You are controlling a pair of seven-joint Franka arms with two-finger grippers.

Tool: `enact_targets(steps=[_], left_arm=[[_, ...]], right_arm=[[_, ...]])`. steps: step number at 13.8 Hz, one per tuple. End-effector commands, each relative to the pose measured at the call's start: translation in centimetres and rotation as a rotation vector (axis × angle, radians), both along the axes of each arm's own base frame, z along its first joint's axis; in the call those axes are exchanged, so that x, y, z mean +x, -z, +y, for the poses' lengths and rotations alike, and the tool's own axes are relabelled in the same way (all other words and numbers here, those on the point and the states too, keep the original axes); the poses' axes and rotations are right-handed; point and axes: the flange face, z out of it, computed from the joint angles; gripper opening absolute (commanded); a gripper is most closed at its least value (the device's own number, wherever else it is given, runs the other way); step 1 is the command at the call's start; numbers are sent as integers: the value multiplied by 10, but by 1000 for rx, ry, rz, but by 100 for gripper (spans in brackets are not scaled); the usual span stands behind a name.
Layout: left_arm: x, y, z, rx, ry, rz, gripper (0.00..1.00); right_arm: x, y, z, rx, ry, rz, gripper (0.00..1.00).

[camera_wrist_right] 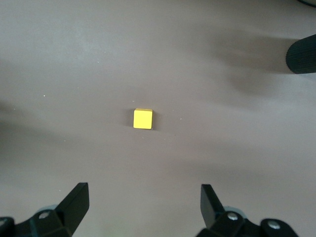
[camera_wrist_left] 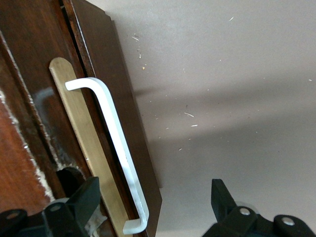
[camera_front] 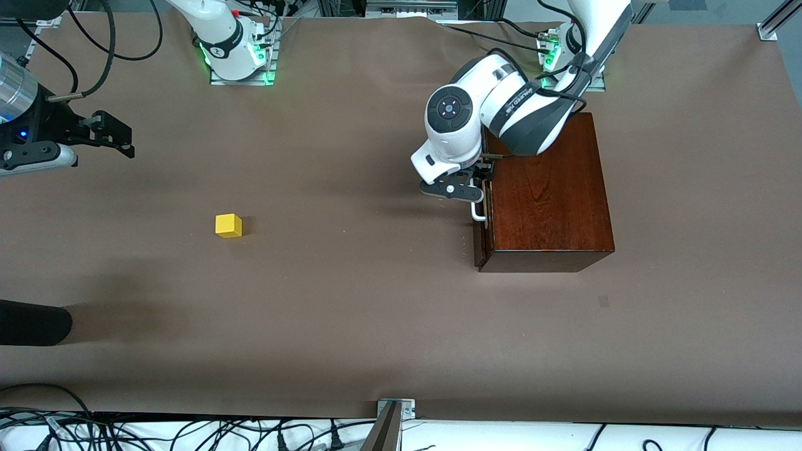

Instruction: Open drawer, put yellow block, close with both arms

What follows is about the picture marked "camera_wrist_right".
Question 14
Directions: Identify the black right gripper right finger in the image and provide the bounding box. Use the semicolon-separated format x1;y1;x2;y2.
197;183;299;237

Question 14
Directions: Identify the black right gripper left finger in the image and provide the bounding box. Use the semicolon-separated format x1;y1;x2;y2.
0;182;90;237

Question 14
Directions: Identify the yellow wooden cube block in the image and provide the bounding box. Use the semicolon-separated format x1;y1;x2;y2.
132;108;154;130

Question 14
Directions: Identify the brown table cover sheet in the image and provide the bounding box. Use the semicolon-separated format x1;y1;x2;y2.
0;0;316;237

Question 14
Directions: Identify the black ribbed cylinder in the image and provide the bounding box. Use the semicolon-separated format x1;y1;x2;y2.
285;34;316;75

